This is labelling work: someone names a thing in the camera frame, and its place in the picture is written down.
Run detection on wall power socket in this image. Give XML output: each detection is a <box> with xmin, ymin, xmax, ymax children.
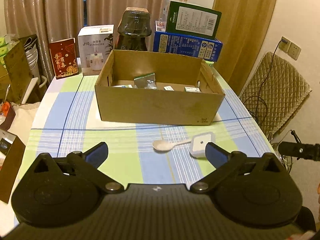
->
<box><xmin>278</xmin><ymin>36</ymin><xmax>301</xmax><ymax>61</ymax></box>

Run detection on dark green product box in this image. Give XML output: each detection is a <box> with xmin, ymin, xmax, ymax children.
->
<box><xmin>163</xmin><ymin>0</ymin><xmax>222</xmax><ymax>40</ymax></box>

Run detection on white square night light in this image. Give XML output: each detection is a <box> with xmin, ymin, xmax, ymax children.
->
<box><xmin>189</xmin><ymin>132</ymin><xmax>215</xmax><ymax>159</ymax></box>

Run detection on clear plastic bag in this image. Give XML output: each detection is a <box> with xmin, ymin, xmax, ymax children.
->
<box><xmin>145</xmin><ymin>80</ymin><xmax>157</xmax><ymax>89</ymax></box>

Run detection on blue carton box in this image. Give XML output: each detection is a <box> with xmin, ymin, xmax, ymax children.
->
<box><xmin>153</xmin><ymin>31</ymin><xmax>223</xmax><ymax>62</ymax></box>

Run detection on dark glass jar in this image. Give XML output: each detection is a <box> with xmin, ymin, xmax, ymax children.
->
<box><xmin>115</xmin><ymin>7</ymin><xmax>152</xmax><ymax>51</ymax></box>

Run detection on green white long box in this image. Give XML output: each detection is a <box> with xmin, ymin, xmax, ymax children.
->
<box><xmin>134</xmin><ymin>73</ymin><xmax>156</xmax><ymax>89</ymax></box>

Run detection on beige curtain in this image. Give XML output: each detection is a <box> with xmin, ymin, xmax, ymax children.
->
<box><xmin>3</xmin><ymin>0</ymin><xmax>164</xmax><ymax>80</ymax></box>

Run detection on red gift box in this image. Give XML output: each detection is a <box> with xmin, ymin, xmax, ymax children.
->
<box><xmin>48</xmin><ymin>38</ymin><xmax>79</xmax><ymax>79</ymax></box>

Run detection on white humidifier box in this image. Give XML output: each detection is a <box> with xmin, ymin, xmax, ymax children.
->
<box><xmin>78</xmin><ymin>24</ymin><xmax>114</xmax><ymax>76</ymax></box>

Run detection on green tissue pack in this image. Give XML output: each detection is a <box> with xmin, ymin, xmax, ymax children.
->
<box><xmin>206</xmin><ymin>61</ymin><xmax>214</xmax><ymax>67</ymax></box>

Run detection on quilted beige chair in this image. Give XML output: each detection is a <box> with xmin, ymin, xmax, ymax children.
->
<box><xmin>239</xmin><ymin>51</ymin><xmax>312</xmax><ymax>140</ymax></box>

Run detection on brown cardboard box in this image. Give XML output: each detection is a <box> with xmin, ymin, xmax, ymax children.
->
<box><xmin>94</xmin><ymin>50</ymin><xmax>225</xmax><ymax>126</ymax></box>

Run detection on checkered tablecloth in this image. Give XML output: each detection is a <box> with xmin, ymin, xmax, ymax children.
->
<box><xmin>10</xmin><ymin>67</ymin><xmax>276</xmax><ymax>228</ymax></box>

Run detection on white plastic rice spoon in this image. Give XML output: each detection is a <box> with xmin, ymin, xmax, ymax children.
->
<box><xmin>152</xmin><ymin>139</ymin><xmax>191</xmax><ymax>152</ymax></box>

